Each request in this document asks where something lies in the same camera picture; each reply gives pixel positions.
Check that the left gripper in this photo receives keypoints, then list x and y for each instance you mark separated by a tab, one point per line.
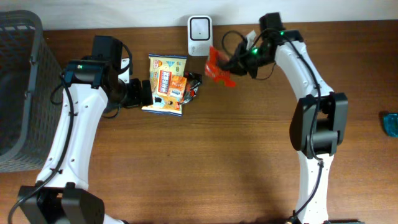
137	98

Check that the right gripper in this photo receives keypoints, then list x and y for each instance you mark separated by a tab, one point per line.
239	67

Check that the red snack packet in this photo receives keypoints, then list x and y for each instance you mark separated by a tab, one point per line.
213	68

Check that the yellow snack bag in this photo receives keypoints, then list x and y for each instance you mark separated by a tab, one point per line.
162	68

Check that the orange small packet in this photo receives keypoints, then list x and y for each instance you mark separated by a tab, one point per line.
177	87

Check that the dark crinkled wrapper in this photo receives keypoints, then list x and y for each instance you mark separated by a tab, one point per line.
194	80

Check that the blue mouthwash bottle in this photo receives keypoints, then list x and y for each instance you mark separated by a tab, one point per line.
390	124

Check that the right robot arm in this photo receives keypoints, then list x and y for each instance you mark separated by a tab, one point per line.
318	124

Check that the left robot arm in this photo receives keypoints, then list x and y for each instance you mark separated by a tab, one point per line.
91	89

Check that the white barcode scanner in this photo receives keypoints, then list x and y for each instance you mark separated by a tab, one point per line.
200	35

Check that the grey plastic basket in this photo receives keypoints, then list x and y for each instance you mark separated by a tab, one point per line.
29	74

